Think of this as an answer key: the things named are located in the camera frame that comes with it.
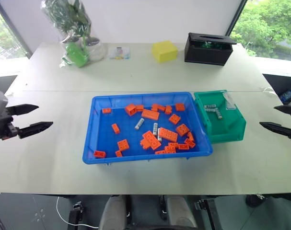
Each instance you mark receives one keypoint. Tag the clear label holder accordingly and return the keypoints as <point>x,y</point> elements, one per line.
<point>229,103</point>

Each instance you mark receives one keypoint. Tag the yellow sponge block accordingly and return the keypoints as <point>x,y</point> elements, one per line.
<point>164,50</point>

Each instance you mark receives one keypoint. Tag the green plastic container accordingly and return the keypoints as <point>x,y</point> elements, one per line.
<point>76,55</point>

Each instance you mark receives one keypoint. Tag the small orange block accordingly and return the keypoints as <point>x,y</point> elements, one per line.
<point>173,144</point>
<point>106,110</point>
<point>190,136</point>
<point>170,149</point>
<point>155,107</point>
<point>99,154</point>
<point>160,152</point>
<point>119,153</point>
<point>168,109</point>
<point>183,146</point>
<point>140,107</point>
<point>190,143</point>
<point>161,108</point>
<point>115,128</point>

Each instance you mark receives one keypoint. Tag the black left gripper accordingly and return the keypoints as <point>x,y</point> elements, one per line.
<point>2,128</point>

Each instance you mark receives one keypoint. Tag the hollow orange block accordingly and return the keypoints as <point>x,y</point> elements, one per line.
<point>131,109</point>

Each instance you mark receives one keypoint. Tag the black tissue box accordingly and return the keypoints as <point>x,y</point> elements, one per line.
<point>207,52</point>

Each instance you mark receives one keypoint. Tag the blue plastic tray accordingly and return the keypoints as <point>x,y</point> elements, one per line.
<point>104,134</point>

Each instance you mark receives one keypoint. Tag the white plant pot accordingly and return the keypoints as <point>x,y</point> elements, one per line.
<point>95,49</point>

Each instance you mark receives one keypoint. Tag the white printed card packet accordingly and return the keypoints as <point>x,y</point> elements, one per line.
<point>119,53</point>

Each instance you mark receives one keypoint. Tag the plastic water bottle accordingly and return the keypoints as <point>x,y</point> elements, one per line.
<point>288,94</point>

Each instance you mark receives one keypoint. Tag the upside-down orange plastic brick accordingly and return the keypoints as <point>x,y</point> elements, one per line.
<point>151,140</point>

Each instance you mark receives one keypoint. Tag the green plastic bin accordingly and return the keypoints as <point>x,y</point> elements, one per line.
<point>222,130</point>

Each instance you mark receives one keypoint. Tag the dark window frame bar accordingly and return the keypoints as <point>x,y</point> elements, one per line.
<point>13,26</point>
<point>236,16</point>

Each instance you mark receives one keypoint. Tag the long orange block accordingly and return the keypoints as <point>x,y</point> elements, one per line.
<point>168,134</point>
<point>150,114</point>

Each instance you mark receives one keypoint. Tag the plant in plastic wrap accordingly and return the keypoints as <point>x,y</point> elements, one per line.
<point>66,19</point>

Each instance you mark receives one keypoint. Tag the black table leg bracket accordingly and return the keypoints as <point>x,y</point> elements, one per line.
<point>76,213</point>
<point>207,213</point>

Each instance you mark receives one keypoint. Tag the grey rounded shape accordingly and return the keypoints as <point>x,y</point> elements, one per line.
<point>112,213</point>

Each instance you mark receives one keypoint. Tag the square orange block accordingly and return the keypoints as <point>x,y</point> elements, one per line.
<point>182,129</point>
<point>174,119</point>
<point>180,106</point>
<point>123,144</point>

